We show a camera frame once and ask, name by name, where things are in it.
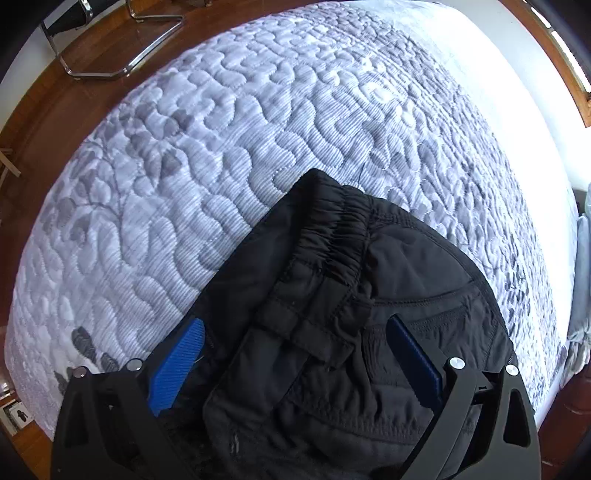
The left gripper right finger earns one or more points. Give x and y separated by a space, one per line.
505 442

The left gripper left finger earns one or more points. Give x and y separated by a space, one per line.
108 423

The black pants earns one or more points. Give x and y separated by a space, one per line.
297 380

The grey folded duvet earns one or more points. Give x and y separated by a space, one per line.
579 327

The grey quilted bedspread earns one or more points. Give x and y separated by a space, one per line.
405 101

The chrome cantilever chair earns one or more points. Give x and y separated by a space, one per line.
106 40

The wooden window frame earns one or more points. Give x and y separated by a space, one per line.
569 54

